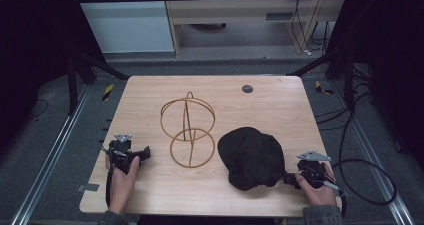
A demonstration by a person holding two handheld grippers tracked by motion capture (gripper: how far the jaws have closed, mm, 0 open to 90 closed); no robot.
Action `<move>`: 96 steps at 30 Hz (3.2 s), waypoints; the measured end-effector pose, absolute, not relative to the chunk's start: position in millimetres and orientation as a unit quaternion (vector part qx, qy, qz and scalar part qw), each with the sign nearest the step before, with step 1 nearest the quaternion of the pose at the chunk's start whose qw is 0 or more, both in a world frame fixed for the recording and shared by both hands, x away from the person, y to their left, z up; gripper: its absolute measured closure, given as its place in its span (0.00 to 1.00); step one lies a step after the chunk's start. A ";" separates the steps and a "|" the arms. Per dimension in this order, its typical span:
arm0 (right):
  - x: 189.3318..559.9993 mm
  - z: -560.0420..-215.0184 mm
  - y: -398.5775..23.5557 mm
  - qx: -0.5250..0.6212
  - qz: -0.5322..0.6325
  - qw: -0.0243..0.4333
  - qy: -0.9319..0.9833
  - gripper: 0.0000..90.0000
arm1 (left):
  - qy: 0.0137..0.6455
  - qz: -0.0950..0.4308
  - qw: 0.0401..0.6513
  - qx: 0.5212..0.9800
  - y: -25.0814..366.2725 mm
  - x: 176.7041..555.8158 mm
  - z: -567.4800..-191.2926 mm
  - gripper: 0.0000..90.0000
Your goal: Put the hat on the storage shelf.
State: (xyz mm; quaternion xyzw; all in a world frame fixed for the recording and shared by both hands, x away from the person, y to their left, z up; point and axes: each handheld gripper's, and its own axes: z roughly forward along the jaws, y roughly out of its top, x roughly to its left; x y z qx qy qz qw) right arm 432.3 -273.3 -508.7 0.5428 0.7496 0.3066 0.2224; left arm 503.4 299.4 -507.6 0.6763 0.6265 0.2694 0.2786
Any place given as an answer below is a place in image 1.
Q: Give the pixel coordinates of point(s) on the dark curtain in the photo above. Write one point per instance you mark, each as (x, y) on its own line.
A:
(33, 51)
(390, 51)

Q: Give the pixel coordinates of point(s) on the person's right hand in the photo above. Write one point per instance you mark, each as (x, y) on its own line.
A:
(320, 195)

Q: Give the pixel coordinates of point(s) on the grey round table grommet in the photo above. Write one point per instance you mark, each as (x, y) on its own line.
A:
(247, 88)

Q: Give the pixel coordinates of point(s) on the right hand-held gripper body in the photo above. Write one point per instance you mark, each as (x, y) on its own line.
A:
(313, 173)

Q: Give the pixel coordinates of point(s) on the black metal stand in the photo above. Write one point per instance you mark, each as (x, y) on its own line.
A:
(349, 81)
(72, 85)

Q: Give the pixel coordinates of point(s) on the person's left hand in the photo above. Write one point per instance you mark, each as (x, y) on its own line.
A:
(121, 188)

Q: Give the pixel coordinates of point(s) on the black cap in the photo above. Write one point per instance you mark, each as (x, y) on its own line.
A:
(251, 156)

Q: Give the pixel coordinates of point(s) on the white cabinet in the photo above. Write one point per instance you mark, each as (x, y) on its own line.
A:
(126, 25)

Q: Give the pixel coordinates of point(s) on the yellow black floor tape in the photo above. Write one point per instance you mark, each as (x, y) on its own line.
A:
(321, 88)
(107, 92)

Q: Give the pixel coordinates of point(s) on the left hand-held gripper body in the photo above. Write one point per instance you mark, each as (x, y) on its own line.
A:
(120, 151)

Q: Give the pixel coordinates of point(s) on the grey tape piece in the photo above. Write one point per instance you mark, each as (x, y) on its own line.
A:
(88, 187)

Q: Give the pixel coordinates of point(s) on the aluminium floor rail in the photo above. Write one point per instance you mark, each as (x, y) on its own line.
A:
(376, 158)
(50, 158)

